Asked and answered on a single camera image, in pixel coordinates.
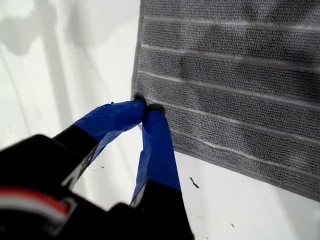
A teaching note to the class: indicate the grey striped towel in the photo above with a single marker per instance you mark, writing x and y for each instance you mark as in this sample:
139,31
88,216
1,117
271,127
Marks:
225,75

